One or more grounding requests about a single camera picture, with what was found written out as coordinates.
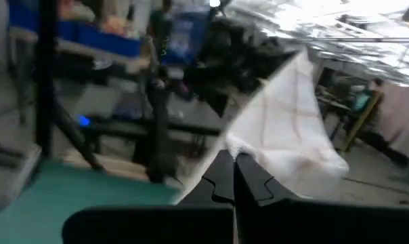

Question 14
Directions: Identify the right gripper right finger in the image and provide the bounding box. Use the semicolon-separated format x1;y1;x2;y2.
234;154;409;244

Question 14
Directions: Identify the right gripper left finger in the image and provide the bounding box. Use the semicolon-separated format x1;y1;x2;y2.
62;150;238;244

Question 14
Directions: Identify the white red-checked towel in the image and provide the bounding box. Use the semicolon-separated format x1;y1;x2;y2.
187;47;350;201

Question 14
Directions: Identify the yellow metal stand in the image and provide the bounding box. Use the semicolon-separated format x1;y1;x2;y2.
341;91;385;153

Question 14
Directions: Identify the person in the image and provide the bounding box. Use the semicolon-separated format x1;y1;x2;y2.
346;77;385;116

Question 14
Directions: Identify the green table mat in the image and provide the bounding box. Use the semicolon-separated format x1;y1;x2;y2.
0;159;182;244

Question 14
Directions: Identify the pink cloth partition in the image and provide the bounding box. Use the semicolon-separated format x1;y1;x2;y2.
376;81;409;160

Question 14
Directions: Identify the blue storage bin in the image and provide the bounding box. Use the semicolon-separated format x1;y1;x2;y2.
7;0;143;58

